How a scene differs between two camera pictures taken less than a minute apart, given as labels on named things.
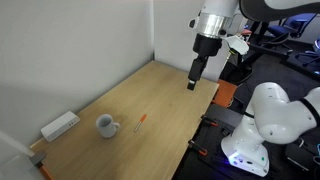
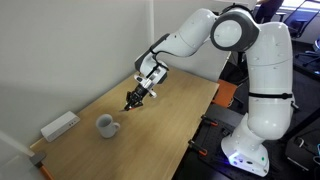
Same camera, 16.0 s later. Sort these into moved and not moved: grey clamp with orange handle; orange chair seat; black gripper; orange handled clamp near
Moved: black gripper
Not moved: grey clamp with orange handle; orange handled clamp near; orange chair seat
